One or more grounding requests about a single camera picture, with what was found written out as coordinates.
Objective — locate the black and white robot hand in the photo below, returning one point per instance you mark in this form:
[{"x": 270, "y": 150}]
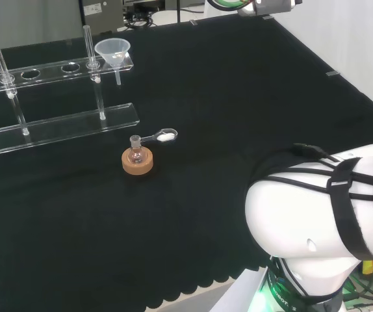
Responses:
[{"x": 274, "y": 7}]

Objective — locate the clear plastic funnel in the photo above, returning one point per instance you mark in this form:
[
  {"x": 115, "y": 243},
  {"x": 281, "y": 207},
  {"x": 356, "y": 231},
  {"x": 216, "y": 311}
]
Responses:
[{"x": 111, "y": 52}]

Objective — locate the glass weighing funnel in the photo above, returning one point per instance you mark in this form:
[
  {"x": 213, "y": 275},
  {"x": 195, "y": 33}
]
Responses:
[{"x": 164, "y": 136}]

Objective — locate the clear acrylic funnel stand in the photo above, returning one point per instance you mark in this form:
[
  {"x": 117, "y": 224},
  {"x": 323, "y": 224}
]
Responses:
[{"x": 59, "y": 128}]

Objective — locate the clear cloth clip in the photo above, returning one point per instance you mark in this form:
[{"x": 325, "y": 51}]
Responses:
[
  {"x": 267, "y": 18},
  {"x": 193, "y": 22},
  {"x": 333, "y": 73}
]

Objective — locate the black bench cloth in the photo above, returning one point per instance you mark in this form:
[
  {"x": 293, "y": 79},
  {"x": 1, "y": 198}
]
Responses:
[{"x": 206, "y": 130}]

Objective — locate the small round-bottom glass flask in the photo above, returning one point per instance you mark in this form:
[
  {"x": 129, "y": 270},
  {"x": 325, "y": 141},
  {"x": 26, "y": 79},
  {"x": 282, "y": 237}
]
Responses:
[{"x": 136, "y": 154}]

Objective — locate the pale board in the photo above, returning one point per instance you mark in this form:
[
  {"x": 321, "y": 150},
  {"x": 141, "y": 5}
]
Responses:
[{"x": 27, "y": 22}]

